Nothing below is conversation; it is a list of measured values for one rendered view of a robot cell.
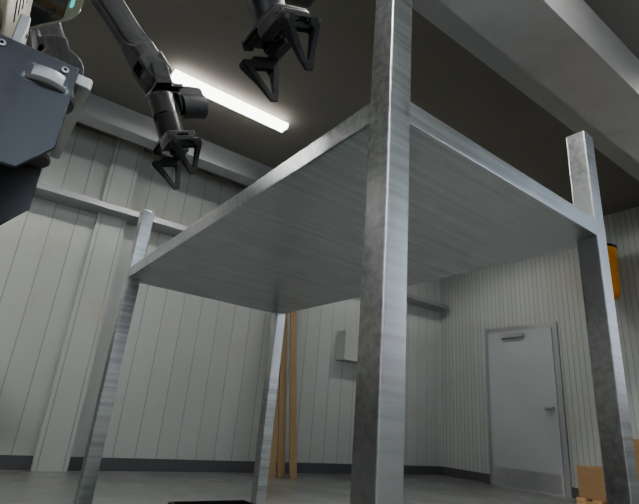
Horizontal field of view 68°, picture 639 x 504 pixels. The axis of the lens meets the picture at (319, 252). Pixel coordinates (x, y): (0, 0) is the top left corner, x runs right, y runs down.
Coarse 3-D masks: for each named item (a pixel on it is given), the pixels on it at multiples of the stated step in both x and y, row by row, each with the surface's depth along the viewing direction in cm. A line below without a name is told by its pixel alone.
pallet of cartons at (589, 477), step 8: (584, 472) 462; (592, 472) 456; (600, 472) 450; (584, 480) 461; (592, 480) 455; (600, 480) 448; (584, 488) 459; (592, 488) 453; (600, 488) 447; (584, 496) 457; (592, 496) 451; (600, 496) 445
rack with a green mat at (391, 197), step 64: (384, 0) 51; (384, 64) 48; (384, 128) 45; (448, 128) 50; (256, 192) 65; (320, 192) 62; (384, 192) 42; (448, 192) 59; (512, 192) 58; (576, 192) 72; (192, 256) 92; (256, 256) 89; (320, 256) 86; (384, 256) 40; (448, 256) 81; (512, 256) 78; (128, 320) 110; (384, 320) 38; (384, 384) 37; (256, 448) 124; (384, 448) 35
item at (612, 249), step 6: (612, 246) 576; (612, 252) 573; (612, 258) 571; (612, 264) 569; (612, 270) 566; (612, 276) 564; (618, 276) 569; (612, 282) 562; (618, 282) 566; (618, 288) 563; (618, 294) 560
